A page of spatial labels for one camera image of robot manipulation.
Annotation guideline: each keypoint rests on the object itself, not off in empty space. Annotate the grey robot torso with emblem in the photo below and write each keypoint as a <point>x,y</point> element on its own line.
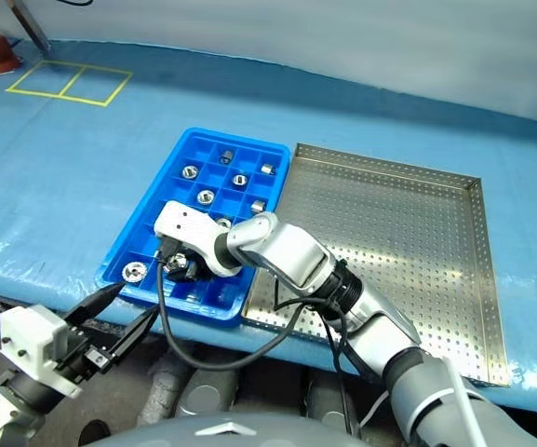
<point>231,430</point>

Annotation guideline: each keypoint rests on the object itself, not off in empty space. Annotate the metal stand leg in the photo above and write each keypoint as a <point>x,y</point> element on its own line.
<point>35,25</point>

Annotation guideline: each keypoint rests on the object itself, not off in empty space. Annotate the crumpled grey wrapped tube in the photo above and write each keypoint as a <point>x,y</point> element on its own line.
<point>161,391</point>

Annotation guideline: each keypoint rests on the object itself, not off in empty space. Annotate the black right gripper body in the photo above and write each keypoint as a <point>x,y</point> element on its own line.
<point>199,269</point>

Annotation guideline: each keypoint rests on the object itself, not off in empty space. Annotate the metal nut in tray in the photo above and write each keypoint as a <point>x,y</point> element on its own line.
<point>259,206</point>

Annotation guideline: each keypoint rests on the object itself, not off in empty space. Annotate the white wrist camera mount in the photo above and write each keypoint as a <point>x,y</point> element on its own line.
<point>189,223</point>
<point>26,330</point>

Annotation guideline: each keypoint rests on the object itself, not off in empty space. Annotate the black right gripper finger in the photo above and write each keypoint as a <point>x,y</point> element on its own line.
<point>190,274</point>
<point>170,269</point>

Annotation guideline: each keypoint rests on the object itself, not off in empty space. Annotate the perforated metal tray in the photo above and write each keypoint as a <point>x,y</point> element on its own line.
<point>412,233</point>

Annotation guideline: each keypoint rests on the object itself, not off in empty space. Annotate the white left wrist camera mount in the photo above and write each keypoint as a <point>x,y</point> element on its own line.
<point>26,330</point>

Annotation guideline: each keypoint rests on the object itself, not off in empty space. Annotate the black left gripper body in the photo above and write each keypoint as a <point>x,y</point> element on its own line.
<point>77,358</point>

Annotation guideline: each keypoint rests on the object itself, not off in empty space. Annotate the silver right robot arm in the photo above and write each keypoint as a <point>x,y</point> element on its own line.
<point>286,247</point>

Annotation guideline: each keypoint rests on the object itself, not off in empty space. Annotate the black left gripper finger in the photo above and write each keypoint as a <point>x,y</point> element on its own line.
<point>98,305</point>
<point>133,333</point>

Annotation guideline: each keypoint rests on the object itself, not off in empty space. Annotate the grey rounded shape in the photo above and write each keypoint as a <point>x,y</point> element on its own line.
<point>328,405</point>
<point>207,396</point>

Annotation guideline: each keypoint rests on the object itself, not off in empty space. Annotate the blue compartment tray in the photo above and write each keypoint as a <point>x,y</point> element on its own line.
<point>212,312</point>

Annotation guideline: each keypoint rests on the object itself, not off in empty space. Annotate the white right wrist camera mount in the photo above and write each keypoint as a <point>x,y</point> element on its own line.
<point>189,223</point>

